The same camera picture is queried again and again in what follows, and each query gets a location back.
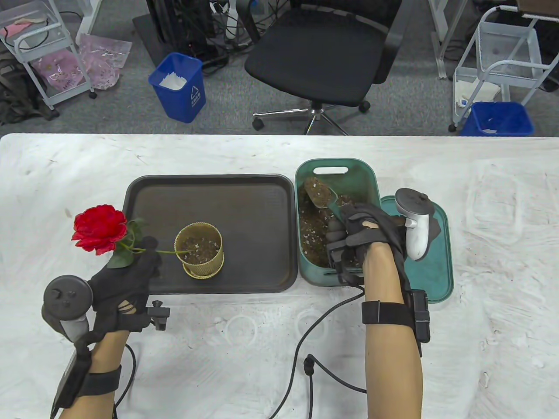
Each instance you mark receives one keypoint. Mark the person's left hand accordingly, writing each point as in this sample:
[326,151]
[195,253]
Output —
[122,294]

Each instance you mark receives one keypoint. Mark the person's right hand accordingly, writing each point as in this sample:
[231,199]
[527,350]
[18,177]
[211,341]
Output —
[371,227]

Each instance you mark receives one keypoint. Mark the green garden trowel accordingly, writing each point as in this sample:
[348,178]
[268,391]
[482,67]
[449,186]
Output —
[329,200]

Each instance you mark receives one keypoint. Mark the red artificial rose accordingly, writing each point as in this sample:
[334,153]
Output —
[100,229]

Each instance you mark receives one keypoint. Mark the teal plastic box lid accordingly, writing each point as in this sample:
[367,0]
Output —
[436,270]

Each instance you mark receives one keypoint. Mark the yellow ribbed flower pot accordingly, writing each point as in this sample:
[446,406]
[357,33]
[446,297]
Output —
[205,270]

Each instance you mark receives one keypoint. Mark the person's right forearm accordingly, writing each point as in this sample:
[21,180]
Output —
[393,371]

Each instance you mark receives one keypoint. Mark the person's left forearm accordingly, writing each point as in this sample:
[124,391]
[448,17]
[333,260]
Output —
[108,351]

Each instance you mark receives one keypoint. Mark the white grey hand controller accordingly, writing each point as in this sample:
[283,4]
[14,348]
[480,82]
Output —
[415,231]

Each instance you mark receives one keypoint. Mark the teal plastic storage box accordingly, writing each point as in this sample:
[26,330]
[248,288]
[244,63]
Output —
[362,179]

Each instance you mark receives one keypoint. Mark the dark grey hand controller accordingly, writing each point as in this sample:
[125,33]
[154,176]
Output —
[66,300]

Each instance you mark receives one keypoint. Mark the dark brown plastic tray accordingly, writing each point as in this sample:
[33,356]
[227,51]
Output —
[244,200]

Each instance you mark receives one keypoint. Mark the plain blue plastic bin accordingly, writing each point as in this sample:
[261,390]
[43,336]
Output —
[498,118]

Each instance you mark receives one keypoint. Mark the white box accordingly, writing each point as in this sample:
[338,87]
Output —
[474,91]

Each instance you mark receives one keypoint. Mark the black office chair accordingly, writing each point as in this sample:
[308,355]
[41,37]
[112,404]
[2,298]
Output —
[314,56]

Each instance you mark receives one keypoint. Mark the blue bin with white symbol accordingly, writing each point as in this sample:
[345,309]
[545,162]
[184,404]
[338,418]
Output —
[181,104]

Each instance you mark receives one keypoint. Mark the white desk leg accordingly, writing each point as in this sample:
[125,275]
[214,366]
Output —
[439,35]

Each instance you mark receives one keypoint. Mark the white crumpled paper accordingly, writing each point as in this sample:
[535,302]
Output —
[172,81]

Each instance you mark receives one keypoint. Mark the dark green bag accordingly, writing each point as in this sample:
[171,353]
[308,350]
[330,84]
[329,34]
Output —
[17,100]

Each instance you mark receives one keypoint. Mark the white mesh basket trolley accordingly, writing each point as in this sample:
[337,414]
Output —
[506,43]

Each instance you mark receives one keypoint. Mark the pink plastic bag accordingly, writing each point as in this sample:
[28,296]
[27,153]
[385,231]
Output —
[105,56]
[59,70]

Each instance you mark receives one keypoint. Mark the white power strip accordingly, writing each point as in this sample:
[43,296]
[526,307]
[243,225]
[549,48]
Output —
[227,17]

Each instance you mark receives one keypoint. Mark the black computer tower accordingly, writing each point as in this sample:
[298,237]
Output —
[183,22]

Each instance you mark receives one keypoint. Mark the pink paper piece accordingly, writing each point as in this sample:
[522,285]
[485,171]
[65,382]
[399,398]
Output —
[13,29]

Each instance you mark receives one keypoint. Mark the white trolley with clear trays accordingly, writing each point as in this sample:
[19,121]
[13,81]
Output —
[43,11]

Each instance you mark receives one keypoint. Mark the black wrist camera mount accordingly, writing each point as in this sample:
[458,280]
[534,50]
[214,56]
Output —
[159,315]
[345,266]

